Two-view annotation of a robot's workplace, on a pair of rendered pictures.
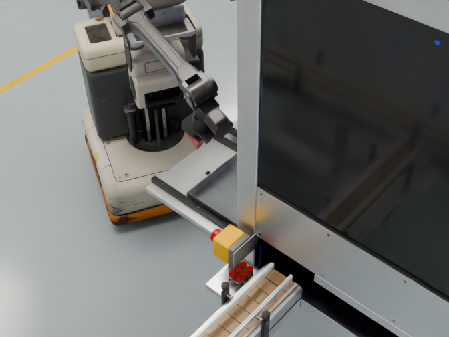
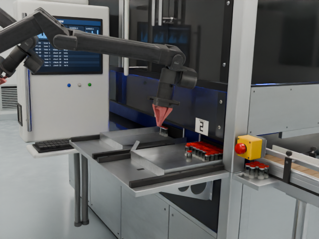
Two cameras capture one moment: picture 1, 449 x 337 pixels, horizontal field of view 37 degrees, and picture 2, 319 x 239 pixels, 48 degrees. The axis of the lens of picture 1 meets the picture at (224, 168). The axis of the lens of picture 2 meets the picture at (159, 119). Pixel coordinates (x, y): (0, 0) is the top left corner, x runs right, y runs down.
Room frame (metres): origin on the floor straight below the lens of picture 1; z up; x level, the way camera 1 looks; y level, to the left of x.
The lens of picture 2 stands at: (1.14, 1.26, 1.34)
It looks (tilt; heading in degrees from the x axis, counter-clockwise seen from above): 12 degrees down; 286
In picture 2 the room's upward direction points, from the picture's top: 2 degrees clockwise
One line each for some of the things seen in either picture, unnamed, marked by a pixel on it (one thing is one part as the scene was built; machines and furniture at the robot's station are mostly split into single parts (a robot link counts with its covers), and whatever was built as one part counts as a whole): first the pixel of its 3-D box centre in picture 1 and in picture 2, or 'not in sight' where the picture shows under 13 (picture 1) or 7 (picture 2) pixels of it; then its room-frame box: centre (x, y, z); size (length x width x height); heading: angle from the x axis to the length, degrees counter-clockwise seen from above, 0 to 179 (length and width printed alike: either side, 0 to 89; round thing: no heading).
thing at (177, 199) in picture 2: not in sight; (116, 142); (1.99, -0.74, 0.73); 1.98 x 0.01 x 0.25; 138
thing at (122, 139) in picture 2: not in sight; (142, 138); (1.67, -0.32, 0.90); 0.34 x 0.26 x 0.04; 48
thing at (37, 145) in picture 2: not in sight; (73, 142); (2.08, -0.38, 0.82); 0.40 x 0.14 x 0.02; 47
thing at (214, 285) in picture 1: (239, 284); (258, 179); (1.12, -0.03, 0.87); 0.14 x 0.13 x 0.02; 48
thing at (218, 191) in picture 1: (255, 198); (182, 157); (1.42, -0.09, 0.90); 0.34 x 0.26 x 0.04; 48
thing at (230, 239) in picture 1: (230, 245); (250, 147); (1.16, -0.01, 1.00); 0.08 x 0.07 x 0.07; 48
